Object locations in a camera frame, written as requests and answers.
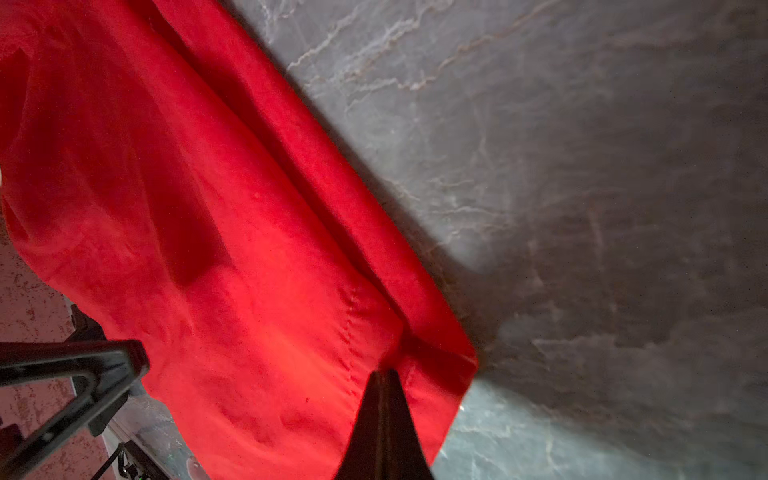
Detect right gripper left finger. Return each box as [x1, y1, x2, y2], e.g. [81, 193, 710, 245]
[335, 372, 384, 480]

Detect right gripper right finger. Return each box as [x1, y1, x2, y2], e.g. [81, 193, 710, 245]
[381, 370, 433, 480]

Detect red shorts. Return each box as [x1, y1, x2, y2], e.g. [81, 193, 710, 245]
[1, 1, 477, 479]

